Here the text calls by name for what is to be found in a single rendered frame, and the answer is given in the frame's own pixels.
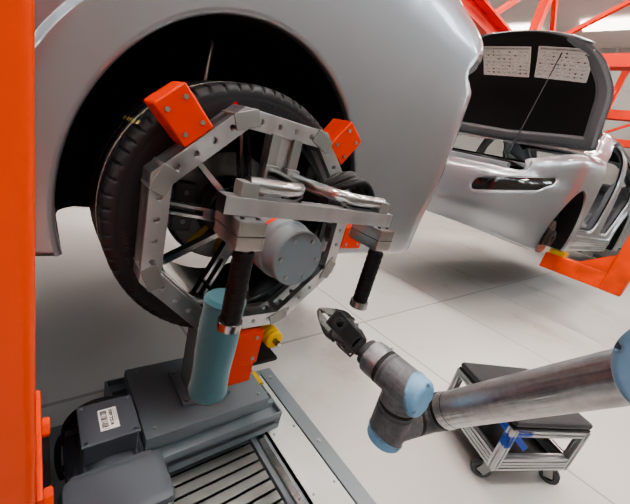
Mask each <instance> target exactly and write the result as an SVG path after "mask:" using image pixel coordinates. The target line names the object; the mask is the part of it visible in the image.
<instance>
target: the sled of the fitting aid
mask: <svg viewBox="0 0 630 504"><path fill-rule="evenodd" d="M251 372H252V374H253V375H254V377H255V378H256V379H257V381H258V382H259V384H260V385H261V386H262V388H263V389H264V391H265V392H266V393H267V395H268V396H269V401H268V405H267V407H265V408H262V409H260V410H257V411H254V412H251V413H249V414H246V415H243V416H240V417H238V418H235V419H232V420H229V421H227V422H224V423H221V424H219V425H216V426H213V427H210V428H208V429H205V430H202V431H199V432H197V433H194V434H191V435H188V436H186V437H183V438H180V439H178V440H175V441H172V442H169V443H167V444H164V445H161V446H158V447H156V448H153V449H151V450H159V451H160V452H161V453H162V455H163V456H164V459H165V462H166V465H167V467H168V470H169V473H171V472H173V471H176V470H178V469H180V468H183V467H185V466H187V465H190V464H192V463H195V462H197V461H199V460H202V459H204V458H206V457H209V456H211V455H213V454H216V453H218V452H220V451H223V450H225V449H228V448H230V447H232V446H235V445H237V444H239V443H242V442H244V441H246V440H249V439H251V438H253V437H256V436H258V435H261V434H263V433H265V432H268V431H270V430H272V429H275V428H277V427H278V425H279V421H280V418H281V414H282V410H281V409H280V408H279V406H278V405H277V403H276V402H275V401H274V399H273V398H272V397H271V395H270V394H269V392H268V391H267V390H266V388H265V387H264V385H263V381H262V380H261V379H260V377H259V376H258V375H257V373H256V372H255V371H253V370H251ZM126 395H128V393H127V389H126V386H125V382H124V377H121V378H117V379H112V380H108V381H105V385H104V397H106V396H118V397H122V396H126Z"/></svg>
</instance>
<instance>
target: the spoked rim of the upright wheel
mask: <svg viewBox="0 0 630 504"><path fill-rule="evenodd" d="M252 132H253V133H254V134H255V135H257V136H258V137H259V138H260V139H261V140H262V141H263V143H264V139H265V134H266V133H262V132H258V131H255V130H251V129H248V130H247V131H245V132H244V133H243V134H241V135H240V136H238V137H237V138H236V177H237V178H240V179H245V178H246V177H247V176H252ZM196 168H197V169H198V170H199V171H200V173H201V174H202V175H203V176H204V177H205V179H206V180H207V181H208V182H209V183H210V185H211V186H212V187H213V188H214V190H215V191H216V192H217V193H218V191H225V192H233V190H234V188H231V189H228V190H225V189H224V188H223V186H222V185H221V184H220V183H219V181H218V180H217V179H216V178H215V176H214V175H213V174H212V172H211V171H210V170H209V169H208V167H207V166H206V165H205V164H204V162H203V163H201V164H200V165H199V166H197V167H196ZM297 171H300V174H299V175H302V176H304V177H307V178H309V179H312V180H315V181H317V182H320V183H321V180H320V178H319V176H318V173H317V171H316V169H315V166H314V164H313V162H312V159H311V157H310V155H309V152H308V150H307V149H306V148H305V147H304V146H303V145H302V149H301V153H300V157H299V161H298V165H297ZM303 195H304V194H303ZM303 195H302V196H300V197H281V199H289V200H297V201H298V200H299V201H305V202H311V201H309V200H307V199H305V198H303ZM215 205H216V200H215V202H214V203H213V205H212V207H210V206H205V205H200V204H194V203H189V202H184V201H179V200H174V199H170V206H174V207H179V208H185V209H190V210H196V211H200V213H196V212H190V211H184V210H178V209H173V208H169V215H172V216H179V217H185V218H191V219H197V220H204V221H210V224H211V227H212V231H210V232H208V233H206V234H204V235H202V236H200V237H198V238H196V239H194V240H192V241H190V242H188V243H186V244H183V245H181V246H179V247H177V248H175V249H173V250H171V251H169V252H167V253H165V254H164V255H163V262H162V271H163V272H164V273H165V274H167V275H168V276H169V277H170V278H171V279H172V280H173V281H174V282H175V283H176V284H178V285H179V286H180V287H181V288H182V289H183V290H184V291H185V292H186V293H187V294H189V295H190V296H191V297H192V298H193V299H194V300H195V301H196V302H197V303H198V304H200V305H203V304H204V295H205V294H206V293H207V292H209V290H208V289H207V288H206V287H205V286H204V283H205V282H208V283H209V285H210V286H211V288H212V290H213V289H216V288H226V283H227V278H228V274H229V268H230V266H231V265H230V263H231V262H230V263H227V264H225V263H226V262H227V260H228V258H229V257H230V255H231V254H232V252H233V249H232V248H231V247H230V246H229V245H228V244H227V243H226V242H225V241H223V240H222V239H221V238H220V237H219V236H218V235H217V234H216V233H215V232H214V226H215V220H216V219H215V218H216V214H217V209H215ZM297 221H299V222H300V223H302V224H304V225H305V226H306V227H307V229H308V230H309V231H310V232H312V233H314V234H315V235H316V236H317V237H318V235H319V232H320V229H321V225H322V222H318V221H305V220H297ZM217 238H220V239H221V240H222V243H221V244H220V246H219V248H218V249H217V251H216V252H215V254H214V255H213V257H212V259H211V260H210V262H209V263H208V265H207V266H206V268H195V267H188V266H183V265H180V264H177V263H174V262H172V261H173V260H175V259H177V258H179V257H181V256H183V255H185V254H187V253H189V252H191V251H193V250H195V249H197V248H199V247H201V246H203V245H205V244H207V243H209V242H211V241H213V240H215V239H217ZM282 285H283V284H281V283H280V282H278V281H277V280H276V279H275V278H272V277H270V276H268V275H266V274H265V273H264V272H263V271H262V270H260V269H259V268H258V267H257V266H256V265H255V264H254V263H253V266H252V269H251V275H250V280H249V284H248V289H247V292H246V298H245V299H246V301H247V303H250V302H253V301H256V300H258V299H261V298H263V297H265V296H267V295H269V294H270V293H272V292H274V291H275V290H277V289H278V288H280V287H281V286H282ZM247 303H246V304H247Z"/></svg>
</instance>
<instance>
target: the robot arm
mask: <svg viewBox="0 0 630 504"><path fill-rule="evenodd" d="M323 313H326V314H327V315H328V316H329V317H330V318H329V319H328V320H327V318H326V317H325V315H323ZM317 317H318V320H319V323H320V326H321V329H322V331H323V333H324V335H325V336H326V337H327V338H328V339H329V340H331V341H332V342H333V343H334V342H335V341H336V342H337V343H338V344H337V343H336V344H337V346H338V347H339V348H340V349H341V350H342V351H343V352H344V353H345V354H346V355H348V356H349V357H350V358H351V357H352V356H353V355H354V354H355V355H357V362H358V363H359V368H360V370H361V371H362V372H363V373H364V374H365V375H366V376H368V377H369V378H370V379H371V380H372V381H373V382H374V383H375V384H376V385H377V386H378V387H380V388H381V392H380V395H379V398H378V400H377V403H376V405H375V408H374V411H373V413H372V416H371V418H370V419H369V424H368V428H367V432H368V436H369V438H370V440H371V441H372V443H373V444H374V445H375V446H376V447H377V448H378V449H380V450H381V451H383V452H386V453H391V454H393V453H397V452H398V451H399V450H400V449H401V448H402V444H403V442H405V441H408V440H411V439H415V438H418V437H421V436H425V435H428V434H432V433H436V432H443V431H450V430H455V429H457V428H465V427H473V426H480V425H488V424H496V423H503V422H511V421H519V420H526V419H534V418H542V417H549V416H557V415H565V414H572V413H580V412H588V411H595V410H603V409H611V408H618V407H626V406H630V329H629V330H628V331H626V332H625V333H624V334H623V335H622V336H621V337H620V338H619V339H618V340H617V342H616V344H615V346H614V348H612V349H608V350H604V351H600V352H596V353H592V354H588V355H584V356H581V357H577V358H573V359H569V360H565V361H561V362H557V363H553V364H549V365H545V366H541V367H537V368H533V369H529V370H525V371H521V372H518V373H514V374H510V375H506V376H502V377H498V378H494V379H490V380H486V381H482V382H478V383H474V384H470V385H466V386H462V387H459V388H455V389H451V390H447V391H438V392H434V385H433V383H432V382H431V381H430V380H429V379H428V378H427V377H426V376H425V375H424V374H423V373H422V372H421V371H418V370H417V369H416V368H415V367H413V366H412V365H411V364H410V363H408V362H407V361H406V360H404V359H403V358H402V357H401V356H399V355H398V354H397V353H396V352H394V348H393V347H391V348H389V347H388V346H387V345H385V344H384V343H383V342H381V341H380V342H376V341H375V340H371V341H368V342H366V341H367V339H366V337H365V335H364V333H363V331H362V329H360V328H359V325H358V323H355V322H354V321H355V318H354V317H352V316H351V315H350V314H349V313H348V312H346V311H344V310H340V309H336V308H335V309H334V308H328V307H321V308H319V309H317ZM349 353H352V354H349Z"/></svg>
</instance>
